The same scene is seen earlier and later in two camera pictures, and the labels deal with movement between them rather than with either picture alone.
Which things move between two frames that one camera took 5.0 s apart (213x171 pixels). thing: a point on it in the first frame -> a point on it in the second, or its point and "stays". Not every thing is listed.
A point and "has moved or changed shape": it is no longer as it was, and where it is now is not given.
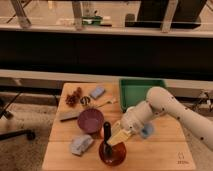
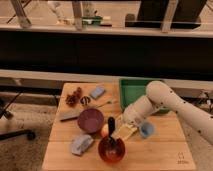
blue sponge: [98, 91] stays
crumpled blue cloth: [79, 144] stays
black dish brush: [107, 148] has moved or changed shape
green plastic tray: [133, 91] stays
